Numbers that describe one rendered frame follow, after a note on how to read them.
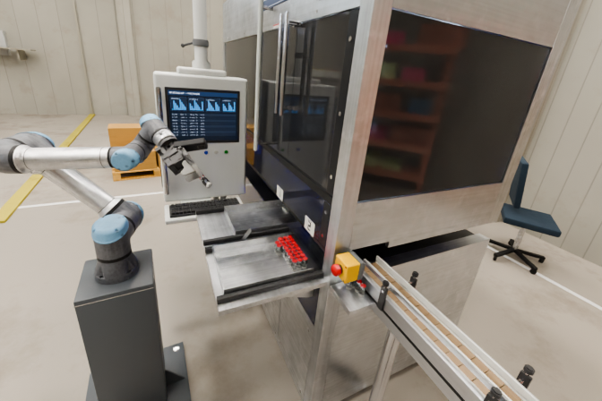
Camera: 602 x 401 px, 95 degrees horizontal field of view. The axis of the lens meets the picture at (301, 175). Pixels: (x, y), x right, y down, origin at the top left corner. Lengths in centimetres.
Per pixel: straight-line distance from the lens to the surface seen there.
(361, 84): 85
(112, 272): 132
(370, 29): 86
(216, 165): 181
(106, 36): 963
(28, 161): 126
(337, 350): 145
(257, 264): 117
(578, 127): 422
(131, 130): 473
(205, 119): 173
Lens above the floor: 161
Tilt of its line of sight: 20 degrees down
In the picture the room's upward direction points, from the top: 6 degrees clockwise
